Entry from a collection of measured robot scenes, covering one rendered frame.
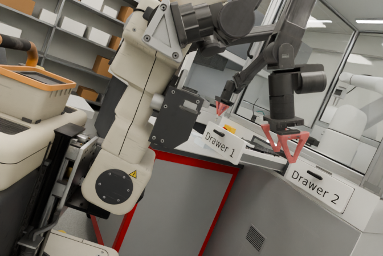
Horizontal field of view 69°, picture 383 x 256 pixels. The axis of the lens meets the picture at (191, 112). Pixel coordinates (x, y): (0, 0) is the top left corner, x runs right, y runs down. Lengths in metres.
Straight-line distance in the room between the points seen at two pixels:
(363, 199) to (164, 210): 0.88
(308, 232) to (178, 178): 0.63
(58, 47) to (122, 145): 4.51
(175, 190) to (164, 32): 0.98
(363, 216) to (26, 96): 1.21
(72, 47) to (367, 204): 4.79
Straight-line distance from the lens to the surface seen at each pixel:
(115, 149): 0.80
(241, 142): 1.22
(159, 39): 0.64
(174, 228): 1.60
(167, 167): 1.37
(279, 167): 1.46
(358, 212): 1.30
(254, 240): 1.58
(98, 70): 4.96
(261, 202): 1.55
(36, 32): 5.20
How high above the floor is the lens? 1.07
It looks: 6 degrees down
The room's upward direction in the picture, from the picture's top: 22 degrees clockwise
